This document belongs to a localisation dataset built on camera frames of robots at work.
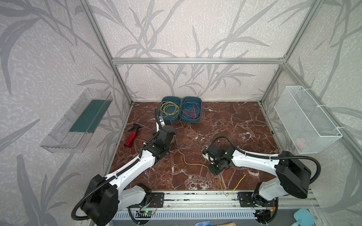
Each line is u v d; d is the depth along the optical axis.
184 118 1.04
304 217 0.71
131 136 0.96
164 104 1.13
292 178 0.43
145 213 0.71
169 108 1.16
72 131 0.64
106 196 0.39
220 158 0.63
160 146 0.62
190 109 1.15
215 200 0.75
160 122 0.69
